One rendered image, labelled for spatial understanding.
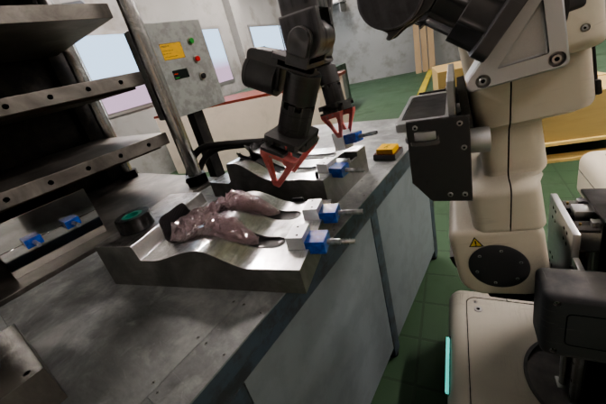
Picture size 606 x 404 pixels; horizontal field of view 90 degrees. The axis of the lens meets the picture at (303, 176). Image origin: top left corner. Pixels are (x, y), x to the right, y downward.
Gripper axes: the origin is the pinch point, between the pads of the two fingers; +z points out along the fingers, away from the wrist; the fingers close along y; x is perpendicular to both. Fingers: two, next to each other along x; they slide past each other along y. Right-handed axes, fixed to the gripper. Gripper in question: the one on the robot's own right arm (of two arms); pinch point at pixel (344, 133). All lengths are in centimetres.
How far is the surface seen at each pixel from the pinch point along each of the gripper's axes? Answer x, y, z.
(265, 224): -5.1, 34.9, 13.6
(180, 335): -6, 60, 23
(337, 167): 2.8, 11.8, 7.6
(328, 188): 0.3, 15.0, 12.3
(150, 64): -66, 14, -44
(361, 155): 0.6, -5.5, 8.6
